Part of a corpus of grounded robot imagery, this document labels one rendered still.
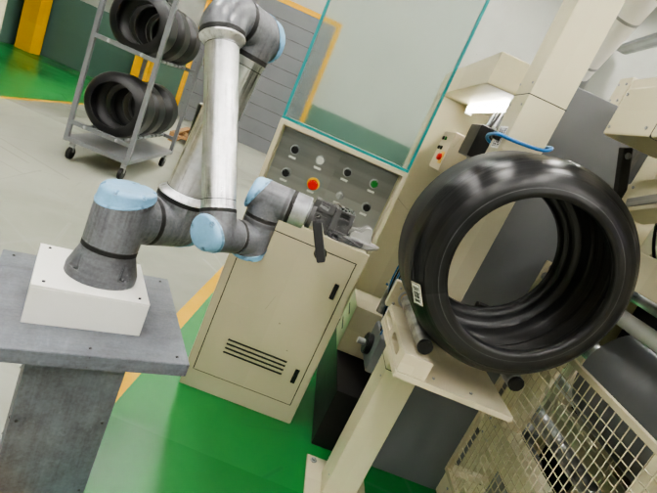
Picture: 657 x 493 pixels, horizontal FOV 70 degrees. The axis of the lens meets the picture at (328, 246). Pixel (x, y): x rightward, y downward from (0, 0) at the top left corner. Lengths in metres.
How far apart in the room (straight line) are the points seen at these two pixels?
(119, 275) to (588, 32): 1.52
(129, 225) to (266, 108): 9.43
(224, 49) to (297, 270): 1.03
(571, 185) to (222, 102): 0.86
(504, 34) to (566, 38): 9.41
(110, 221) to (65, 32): 11.20
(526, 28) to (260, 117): 5.80
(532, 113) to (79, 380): 1.55
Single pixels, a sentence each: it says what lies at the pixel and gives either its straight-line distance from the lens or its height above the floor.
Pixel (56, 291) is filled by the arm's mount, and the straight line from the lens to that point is 1.34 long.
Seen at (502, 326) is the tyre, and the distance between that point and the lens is 1.61.
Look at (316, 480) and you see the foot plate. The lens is 2.13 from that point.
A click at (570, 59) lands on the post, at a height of 1.79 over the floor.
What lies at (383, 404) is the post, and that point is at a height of 0.48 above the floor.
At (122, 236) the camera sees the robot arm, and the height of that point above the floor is 0.85.
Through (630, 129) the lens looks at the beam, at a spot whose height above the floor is 1.65.
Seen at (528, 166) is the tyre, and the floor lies 1.43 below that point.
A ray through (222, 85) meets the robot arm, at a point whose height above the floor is 1.32.
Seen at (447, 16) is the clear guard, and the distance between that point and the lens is 1.98.
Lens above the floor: 1.36
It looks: 15 degrees down
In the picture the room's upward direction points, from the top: 24 degrees clockwise
